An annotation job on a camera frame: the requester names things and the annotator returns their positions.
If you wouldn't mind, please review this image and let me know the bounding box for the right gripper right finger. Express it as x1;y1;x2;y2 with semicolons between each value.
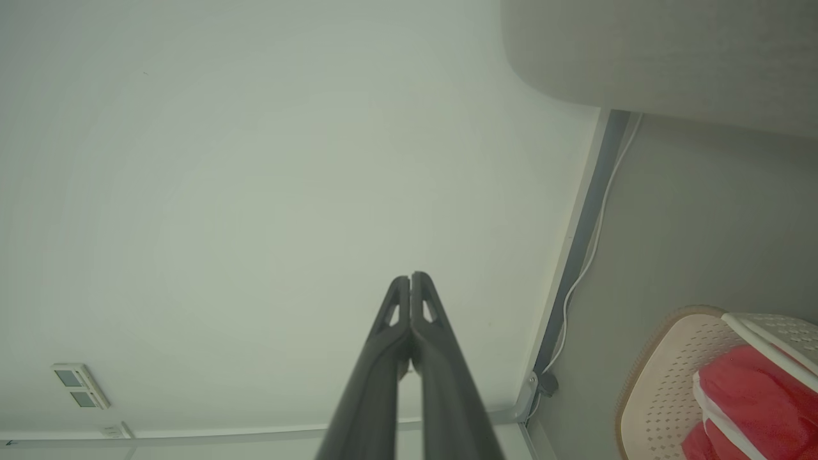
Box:
410;272;505;460

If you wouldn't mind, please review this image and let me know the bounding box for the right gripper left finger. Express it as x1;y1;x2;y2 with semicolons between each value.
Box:
316;276;411;460

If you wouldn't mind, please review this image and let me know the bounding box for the red cloth item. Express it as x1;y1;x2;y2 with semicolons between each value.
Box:
681;345;818;460

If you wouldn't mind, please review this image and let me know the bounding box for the light grey fabric sofa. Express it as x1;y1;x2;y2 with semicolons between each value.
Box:
500;0;818;138

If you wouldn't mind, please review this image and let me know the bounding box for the cream perforated laundry basket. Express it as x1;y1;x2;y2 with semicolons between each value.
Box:
615;305;818;460

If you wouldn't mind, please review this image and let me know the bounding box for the grey corner bracket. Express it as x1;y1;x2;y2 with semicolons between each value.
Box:
513;371;542;424

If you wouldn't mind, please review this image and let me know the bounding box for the white floor cable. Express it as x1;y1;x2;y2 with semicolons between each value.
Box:
540;112;644;378

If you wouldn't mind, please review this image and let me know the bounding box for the white wall switch panel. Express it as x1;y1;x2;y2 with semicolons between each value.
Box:
51;363;111;410

